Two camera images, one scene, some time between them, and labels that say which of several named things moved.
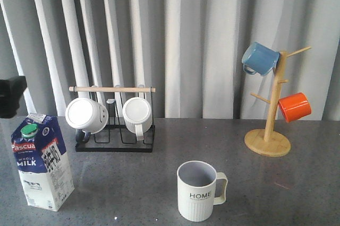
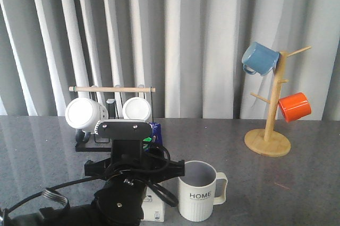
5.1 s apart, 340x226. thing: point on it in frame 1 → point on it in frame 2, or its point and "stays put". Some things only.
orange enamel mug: (294, 106) stays put
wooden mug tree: (267, 141) stays put
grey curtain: (183, 32) stays put
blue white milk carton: (43, 163) → (154, 206)
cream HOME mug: (199, 188) stays put
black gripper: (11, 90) → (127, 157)
